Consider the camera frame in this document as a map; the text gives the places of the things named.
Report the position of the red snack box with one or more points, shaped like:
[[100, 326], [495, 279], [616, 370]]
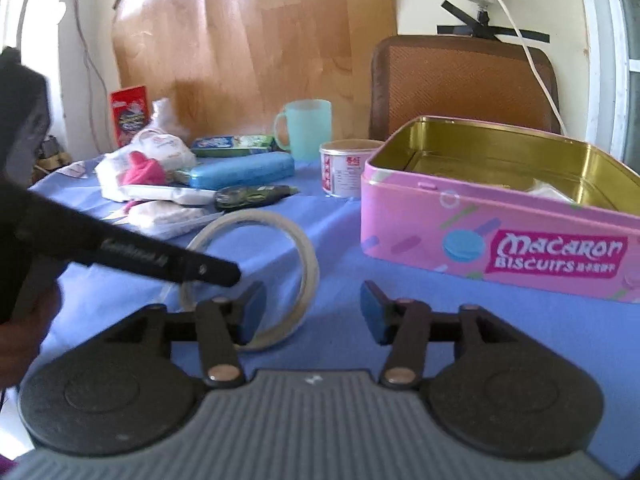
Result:
[[130, 112]]

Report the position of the brown woven chair back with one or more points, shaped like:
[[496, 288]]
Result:
[[460, 77]]

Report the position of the clear tape roll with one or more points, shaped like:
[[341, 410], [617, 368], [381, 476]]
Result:
[[274, 249]]

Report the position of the pink macaron biscuit tin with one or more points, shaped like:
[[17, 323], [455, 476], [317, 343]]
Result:
[[502, 204]]

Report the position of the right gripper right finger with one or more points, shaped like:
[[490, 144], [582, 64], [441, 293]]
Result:
[[404, 325]]

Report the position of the bag of white beads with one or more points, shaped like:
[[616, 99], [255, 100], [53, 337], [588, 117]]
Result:
[[161, 220]]

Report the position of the person left hand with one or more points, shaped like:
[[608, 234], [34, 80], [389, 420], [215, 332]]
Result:
[[21, 340]]

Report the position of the white framed frosted window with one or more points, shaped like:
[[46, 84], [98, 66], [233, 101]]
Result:
[[613, 77]]

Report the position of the crumpled clear plastic bag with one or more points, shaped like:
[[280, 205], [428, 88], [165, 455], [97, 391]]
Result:
[[164, 118]]

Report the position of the blue green toothpaste box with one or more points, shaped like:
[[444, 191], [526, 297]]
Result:
[[233, 146]]

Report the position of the wood-pattern wall sheet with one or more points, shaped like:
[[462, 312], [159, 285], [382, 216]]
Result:
[[230, 66]]

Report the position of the pink fuzzy cloth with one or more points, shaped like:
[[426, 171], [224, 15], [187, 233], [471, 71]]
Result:
[[143, 170]]

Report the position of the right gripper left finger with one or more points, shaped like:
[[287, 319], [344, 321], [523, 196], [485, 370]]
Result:
[[222, 325]]

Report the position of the blue pencil case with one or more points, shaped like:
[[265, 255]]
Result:
[[213, 174]]

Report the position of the white tissue pack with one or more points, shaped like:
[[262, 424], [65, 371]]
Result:
[[170, 151]]

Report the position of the blue patterned tablecloth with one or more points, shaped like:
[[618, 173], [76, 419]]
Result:
[[600, 336]]

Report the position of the teal plastic mug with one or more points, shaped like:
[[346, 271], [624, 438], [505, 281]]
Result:
[[302, 127]]

